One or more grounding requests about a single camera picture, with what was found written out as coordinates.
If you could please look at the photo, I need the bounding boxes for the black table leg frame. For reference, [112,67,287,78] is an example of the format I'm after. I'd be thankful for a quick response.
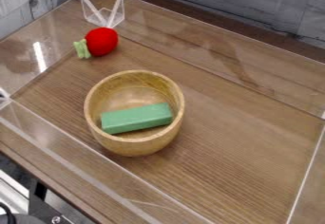
[29,179,92,224]

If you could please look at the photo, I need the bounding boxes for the clear acrylic corner bracket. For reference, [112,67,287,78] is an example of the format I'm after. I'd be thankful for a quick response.
[81,0,125,28]

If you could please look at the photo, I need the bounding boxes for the clear acrylic tray walls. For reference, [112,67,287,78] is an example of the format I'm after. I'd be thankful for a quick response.
[0,0,325,224]

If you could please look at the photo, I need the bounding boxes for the black cable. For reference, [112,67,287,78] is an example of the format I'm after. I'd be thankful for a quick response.
[0,202,18,224]

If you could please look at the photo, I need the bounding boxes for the green rectangular block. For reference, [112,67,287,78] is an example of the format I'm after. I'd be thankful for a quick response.
[101,103,173,135]

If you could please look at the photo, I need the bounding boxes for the red plush strawberry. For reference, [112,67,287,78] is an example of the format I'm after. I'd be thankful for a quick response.
[74,28,118,59]

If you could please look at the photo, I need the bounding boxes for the wooden bowl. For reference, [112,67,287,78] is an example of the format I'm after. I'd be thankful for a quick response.
[85,70,187,157]

